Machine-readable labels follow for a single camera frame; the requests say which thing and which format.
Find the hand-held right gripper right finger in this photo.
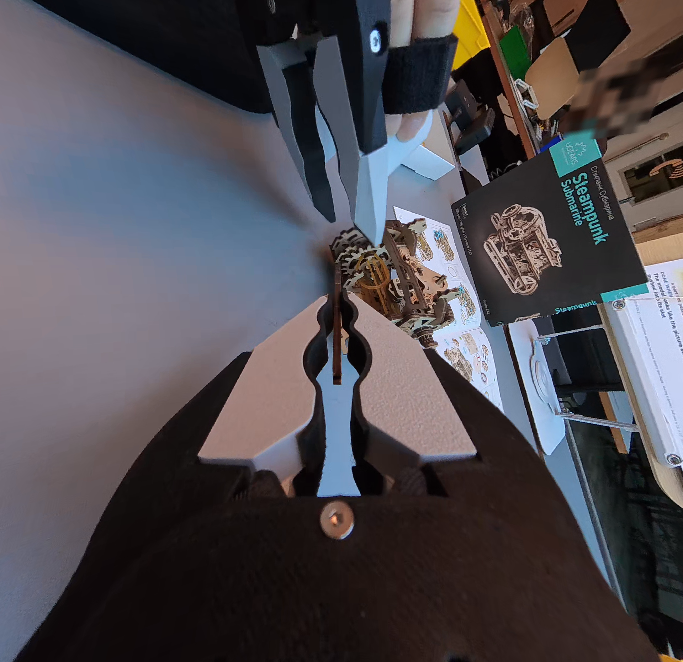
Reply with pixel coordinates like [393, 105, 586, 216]
[341, 291, 478, 497]

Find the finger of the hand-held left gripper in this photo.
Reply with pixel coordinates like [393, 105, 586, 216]
[311, 33, 390, 248]
[256, 39, 337, 224]

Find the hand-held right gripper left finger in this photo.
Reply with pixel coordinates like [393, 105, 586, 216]
[197, 294, 342, 498]

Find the thin wooden model part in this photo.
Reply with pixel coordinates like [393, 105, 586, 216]
[331, 265, 345, 385]

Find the wooden mechanical model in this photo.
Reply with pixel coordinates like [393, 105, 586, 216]
[327, 218, 457, 349]

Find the black model kit box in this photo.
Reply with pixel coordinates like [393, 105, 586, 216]
[451, 137, 650, 328]

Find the person's left hand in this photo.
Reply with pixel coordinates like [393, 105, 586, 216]
[388, 0, 465, 143]

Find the white cardboard tray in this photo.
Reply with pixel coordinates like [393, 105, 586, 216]
[387, 137, 455, 182]

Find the assembly instruction booklet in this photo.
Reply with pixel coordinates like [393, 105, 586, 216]
[393, 206, 505, 413]

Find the black box-shaped device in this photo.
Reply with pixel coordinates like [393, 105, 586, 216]
[443, 80, 498, 156]

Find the yellow plastic bin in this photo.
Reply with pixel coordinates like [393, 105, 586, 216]
[456, 0, 492, 57]

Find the person's dark clothing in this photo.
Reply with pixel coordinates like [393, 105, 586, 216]
[16, 0, 273, 114]

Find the green board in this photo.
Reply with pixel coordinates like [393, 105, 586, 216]
[499, 25, 533, 77]

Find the white task instruction sheet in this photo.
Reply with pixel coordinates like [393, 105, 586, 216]
[600, 261, 683, 468]

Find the dark window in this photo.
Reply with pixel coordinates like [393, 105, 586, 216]
[620, 153, 683, 204]

